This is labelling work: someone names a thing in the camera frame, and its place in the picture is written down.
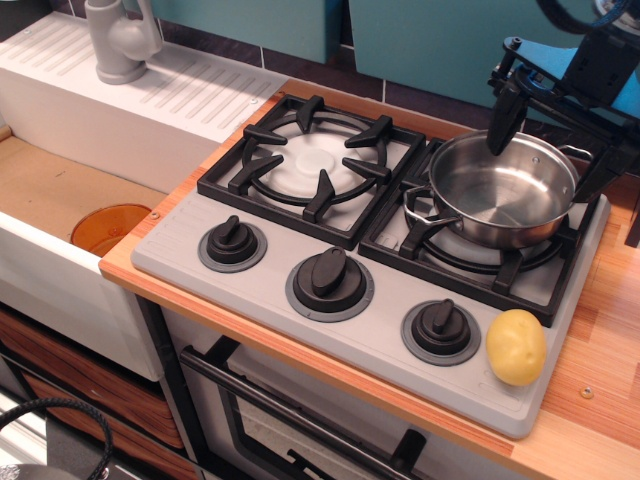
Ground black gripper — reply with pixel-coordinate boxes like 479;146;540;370
486;22;639;203

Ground stainless steel pot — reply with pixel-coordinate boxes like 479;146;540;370
403;131;579;250

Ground yellow potato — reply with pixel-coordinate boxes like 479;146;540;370
486;309;547;386

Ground black right stove knob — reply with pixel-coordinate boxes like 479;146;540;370
401;299;482;367

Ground black stove knob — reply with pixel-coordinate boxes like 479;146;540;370
401;299;482;367
198;215;268;274
285;247;375;323

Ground grey toy stove top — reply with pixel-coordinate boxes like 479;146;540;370
131;116;610;438

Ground black middle stove knob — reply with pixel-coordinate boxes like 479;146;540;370
285;247;375;323

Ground black left stove knob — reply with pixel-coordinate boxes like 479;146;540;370
198;215;268;274

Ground black right burner grate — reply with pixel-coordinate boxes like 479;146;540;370
359;139;610;328

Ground black burner grate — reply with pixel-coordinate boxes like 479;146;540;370
359;139;610;328
197;94;427;250

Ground black left burner grate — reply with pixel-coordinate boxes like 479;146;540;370
197;94;427;250

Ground grey toy faucet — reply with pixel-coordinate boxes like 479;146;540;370
84;0;163;85

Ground orange plastic sink drain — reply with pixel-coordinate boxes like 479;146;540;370
70;203;151;257

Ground white toy sink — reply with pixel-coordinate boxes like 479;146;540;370
1;13;285;381

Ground wooden drawer fronts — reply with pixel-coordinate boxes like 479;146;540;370
1;305;198;479

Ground oven door with handle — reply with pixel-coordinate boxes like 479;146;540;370
165;312;518;479

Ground black braided cable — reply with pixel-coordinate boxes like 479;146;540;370
0;397;115;480

